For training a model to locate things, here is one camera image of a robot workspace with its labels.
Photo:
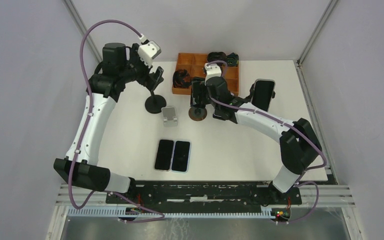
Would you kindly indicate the phone with blue case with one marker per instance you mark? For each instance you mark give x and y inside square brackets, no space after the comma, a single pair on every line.
[181,156]

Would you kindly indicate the phone with clear case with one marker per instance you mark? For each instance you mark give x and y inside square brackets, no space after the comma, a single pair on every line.
[164,154]

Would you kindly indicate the blue toothed cable duct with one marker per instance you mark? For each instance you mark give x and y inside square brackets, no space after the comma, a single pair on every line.
[122,212]

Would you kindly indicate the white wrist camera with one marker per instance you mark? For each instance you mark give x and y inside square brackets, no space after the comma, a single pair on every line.
[212,70]
[148,52]

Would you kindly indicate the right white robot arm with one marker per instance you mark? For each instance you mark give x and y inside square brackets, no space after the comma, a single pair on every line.
[299,145]

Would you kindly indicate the phone with white case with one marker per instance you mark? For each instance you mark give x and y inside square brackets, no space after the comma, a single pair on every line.
[219,114]

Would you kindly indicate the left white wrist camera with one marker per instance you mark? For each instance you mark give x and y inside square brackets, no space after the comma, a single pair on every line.
[148,52]

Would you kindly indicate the black phone stand right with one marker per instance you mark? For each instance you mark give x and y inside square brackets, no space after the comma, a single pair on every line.
[249,99]

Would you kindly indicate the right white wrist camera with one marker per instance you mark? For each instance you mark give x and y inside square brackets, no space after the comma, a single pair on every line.
[212,70]

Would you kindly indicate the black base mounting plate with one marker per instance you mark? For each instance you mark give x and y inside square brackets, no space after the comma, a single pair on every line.
[193,197]

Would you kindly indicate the black phone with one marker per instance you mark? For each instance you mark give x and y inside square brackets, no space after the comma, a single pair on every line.
[198,94]

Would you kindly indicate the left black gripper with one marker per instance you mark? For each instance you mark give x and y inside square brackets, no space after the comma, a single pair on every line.
[144,80]

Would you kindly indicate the phone with pale case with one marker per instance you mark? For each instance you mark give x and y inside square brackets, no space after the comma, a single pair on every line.
[263,91]

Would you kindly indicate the brown round phone stand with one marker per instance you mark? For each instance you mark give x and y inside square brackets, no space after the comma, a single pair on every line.
[197,114]

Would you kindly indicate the black round phone stand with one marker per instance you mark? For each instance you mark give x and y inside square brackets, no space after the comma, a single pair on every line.
[155,103]

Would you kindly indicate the orange compartment tray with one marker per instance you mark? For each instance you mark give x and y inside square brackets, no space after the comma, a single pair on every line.
[191,65]

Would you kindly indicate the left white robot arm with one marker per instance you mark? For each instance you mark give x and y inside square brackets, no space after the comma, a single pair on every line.
[121,65]

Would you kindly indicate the white folding phone stand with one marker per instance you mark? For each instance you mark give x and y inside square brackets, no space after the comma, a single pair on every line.
[170,118]

